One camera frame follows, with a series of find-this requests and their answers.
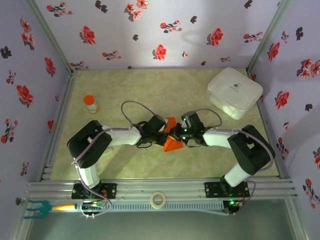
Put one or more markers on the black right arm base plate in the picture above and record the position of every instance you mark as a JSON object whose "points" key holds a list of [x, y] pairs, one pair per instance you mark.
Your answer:
{"points": [[212, 190]]}

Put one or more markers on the aluminium frame post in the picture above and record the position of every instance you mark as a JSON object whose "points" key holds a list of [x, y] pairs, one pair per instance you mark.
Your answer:
{"points": [[50, 37], [267, 37]]}

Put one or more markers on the orange square paper sheet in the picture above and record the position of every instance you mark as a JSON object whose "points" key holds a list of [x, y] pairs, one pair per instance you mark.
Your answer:
{"points": [[173, 147]]}

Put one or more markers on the white square storage case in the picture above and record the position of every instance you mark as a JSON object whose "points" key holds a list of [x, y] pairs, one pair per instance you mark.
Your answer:
{"points": [[232, 90]]}

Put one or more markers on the aluminium side frame rail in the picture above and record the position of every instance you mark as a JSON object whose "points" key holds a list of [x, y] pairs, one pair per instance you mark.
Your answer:
{"points": [[270, 125], [58, 120]]}

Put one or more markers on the long aluminium frame rail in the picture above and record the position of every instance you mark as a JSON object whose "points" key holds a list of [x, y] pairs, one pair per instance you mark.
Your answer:
{"points": [[160, 186]]}

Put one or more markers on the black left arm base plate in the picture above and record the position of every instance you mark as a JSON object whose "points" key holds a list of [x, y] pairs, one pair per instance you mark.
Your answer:
{"points": [[110, 191]]}

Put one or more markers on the white tape roll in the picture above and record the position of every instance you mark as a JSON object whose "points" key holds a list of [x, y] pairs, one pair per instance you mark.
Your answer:
{"points": [[158, 200]]}

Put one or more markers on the orange-capped small bottle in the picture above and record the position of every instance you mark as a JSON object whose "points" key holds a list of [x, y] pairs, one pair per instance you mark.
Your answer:
{"points": [[90, 103]]}

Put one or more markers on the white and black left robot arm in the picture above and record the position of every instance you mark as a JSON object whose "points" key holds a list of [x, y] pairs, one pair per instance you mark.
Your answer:
{"points": [[90, 147]]}

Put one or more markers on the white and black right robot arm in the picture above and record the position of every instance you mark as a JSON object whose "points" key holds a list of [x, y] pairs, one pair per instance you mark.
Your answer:
{"points": [[250, 152]]}

